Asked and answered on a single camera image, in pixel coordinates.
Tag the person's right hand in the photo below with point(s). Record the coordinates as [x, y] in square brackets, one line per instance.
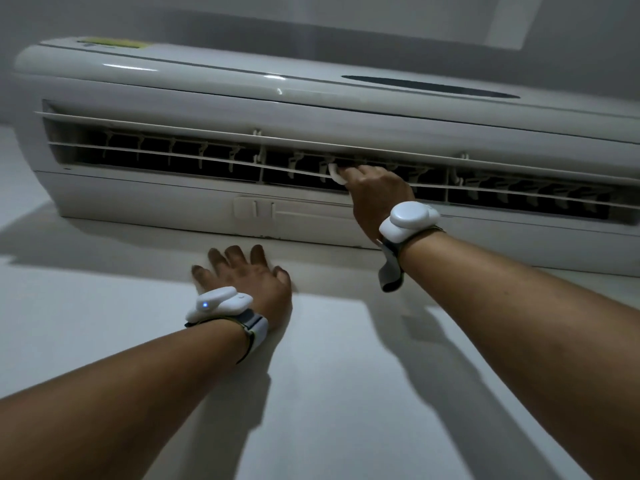
[377, 194]

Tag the person's left hand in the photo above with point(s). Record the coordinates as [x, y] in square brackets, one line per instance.
[260, 289]

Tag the person's left little finger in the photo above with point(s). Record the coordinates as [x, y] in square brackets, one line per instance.
[201, 277]

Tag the person's left thumb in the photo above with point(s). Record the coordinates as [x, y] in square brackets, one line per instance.
[283, 279]

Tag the person's left middle finger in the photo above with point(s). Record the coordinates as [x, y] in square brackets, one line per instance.
[236, 257]

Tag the person's right thumb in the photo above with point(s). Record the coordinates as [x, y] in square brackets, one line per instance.
[348, 175]

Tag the white cleaning cloth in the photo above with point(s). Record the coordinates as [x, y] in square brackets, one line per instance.
[336, 173]

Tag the person's left forearm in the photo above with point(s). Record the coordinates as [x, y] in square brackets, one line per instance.
[115, 394]

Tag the person's right forearm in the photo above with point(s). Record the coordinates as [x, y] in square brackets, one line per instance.
[525, 339]

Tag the white left wrist tracker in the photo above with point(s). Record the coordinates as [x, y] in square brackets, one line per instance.
[220, 302]

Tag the white wrist tracker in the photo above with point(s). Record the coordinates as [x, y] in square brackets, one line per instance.
[407, 220]
[220, 302]

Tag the white right wrist tracker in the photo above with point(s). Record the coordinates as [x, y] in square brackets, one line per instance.
[407, 220]

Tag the dark oval display panel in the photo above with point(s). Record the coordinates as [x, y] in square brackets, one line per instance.
[430, 86]

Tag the thin white louver blade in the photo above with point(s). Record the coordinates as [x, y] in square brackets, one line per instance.
[165, 154]

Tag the wide white louver flap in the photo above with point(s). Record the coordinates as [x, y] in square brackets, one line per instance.
[200, 128]

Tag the yellow sticker label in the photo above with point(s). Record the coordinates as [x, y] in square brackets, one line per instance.
[114, 43]

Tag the white wall air conditioner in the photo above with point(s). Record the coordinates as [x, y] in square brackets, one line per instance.
[150, 89]

